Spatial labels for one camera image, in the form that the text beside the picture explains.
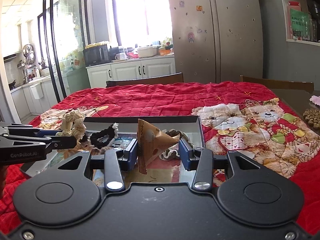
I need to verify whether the cream crochet scrunchie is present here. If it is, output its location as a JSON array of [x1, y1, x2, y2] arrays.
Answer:
[[56, 109, 86, 159]]

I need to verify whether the black white ruffled scrunchie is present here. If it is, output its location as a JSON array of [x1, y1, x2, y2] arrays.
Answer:
[[159, 129, 194, 161]]

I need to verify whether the black braided scrunchie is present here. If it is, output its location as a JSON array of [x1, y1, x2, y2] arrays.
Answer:
[[89, 122, 118, 149]]

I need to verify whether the tan triangular snack packet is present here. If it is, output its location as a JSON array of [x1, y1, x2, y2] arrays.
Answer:
[[137, 119, 178, 174]]

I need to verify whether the black shallow box tray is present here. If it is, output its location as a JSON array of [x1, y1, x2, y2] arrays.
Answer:
[[21, 116, 204, 186]]

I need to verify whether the red quilted bedspread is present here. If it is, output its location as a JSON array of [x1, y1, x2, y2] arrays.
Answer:
[[1, 81, 319, 239]]

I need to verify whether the white kitchen cabinet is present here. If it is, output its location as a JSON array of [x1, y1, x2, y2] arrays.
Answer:
[[86, 55, 176, 88]]

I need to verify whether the dark wooden chair back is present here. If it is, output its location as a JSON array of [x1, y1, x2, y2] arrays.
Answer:
[[106, 73, 184, 88]]

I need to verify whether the dark wooden chair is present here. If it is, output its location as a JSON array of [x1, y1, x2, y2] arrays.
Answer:
[[240, 75, 314, 93], [106, 73, 184, 88]]

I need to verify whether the black microwave oven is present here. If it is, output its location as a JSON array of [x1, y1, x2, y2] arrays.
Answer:
[[84, 44, 111, 67]]

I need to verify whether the white mug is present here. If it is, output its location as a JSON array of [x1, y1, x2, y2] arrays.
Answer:
[[115, 53, 127, 60]]

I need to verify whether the dark wooden chair right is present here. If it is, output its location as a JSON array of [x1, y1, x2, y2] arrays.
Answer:
[[240, 75, 314, 93]]

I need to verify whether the white basin on counter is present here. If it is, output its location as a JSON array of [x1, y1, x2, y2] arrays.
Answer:
[[137, 46, 158, 58]]

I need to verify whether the brown beaded coaster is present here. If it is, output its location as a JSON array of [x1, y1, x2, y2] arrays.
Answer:
[[303, 108, 320, 129]]

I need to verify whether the silver double-door refrigerator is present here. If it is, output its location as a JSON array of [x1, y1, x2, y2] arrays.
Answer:
[[169, 0, 263, 83]]

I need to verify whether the green sign card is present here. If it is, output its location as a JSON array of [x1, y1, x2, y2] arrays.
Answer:
[[290, 9, 310, 41]]

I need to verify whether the black sliding door frame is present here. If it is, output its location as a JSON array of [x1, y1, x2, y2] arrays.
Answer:
[[27, 0, 91, 102]]

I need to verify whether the white wall shelf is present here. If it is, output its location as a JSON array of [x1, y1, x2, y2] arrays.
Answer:
[[277, 0, 320, 47]]

